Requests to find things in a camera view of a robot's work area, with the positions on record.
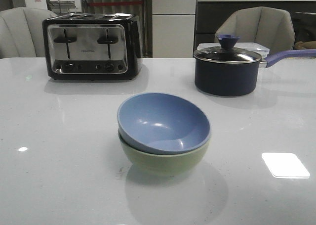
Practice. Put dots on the beige chair left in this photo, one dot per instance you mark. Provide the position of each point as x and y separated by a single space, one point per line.
21 33

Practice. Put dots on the black chrome toaster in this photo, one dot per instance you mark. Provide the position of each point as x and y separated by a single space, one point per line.
93 46

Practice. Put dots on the clear plastic container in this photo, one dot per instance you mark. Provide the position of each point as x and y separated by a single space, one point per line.
255 47

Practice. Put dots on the blue bowl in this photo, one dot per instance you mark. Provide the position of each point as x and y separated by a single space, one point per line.
164 124

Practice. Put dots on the glass pot lid blue knob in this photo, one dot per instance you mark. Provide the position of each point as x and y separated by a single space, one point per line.
226 52

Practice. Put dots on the white cabinet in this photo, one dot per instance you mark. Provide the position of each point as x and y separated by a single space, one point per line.
173 24

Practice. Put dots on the beige upholstered chair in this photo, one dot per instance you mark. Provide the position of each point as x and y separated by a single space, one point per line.
269 27

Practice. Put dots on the green bowl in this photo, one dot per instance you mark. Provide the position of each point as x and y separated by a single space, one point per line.
164 165

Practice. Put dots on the dark blue saucepan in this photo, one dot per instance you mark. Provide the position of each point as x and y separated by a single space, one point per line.
237 79

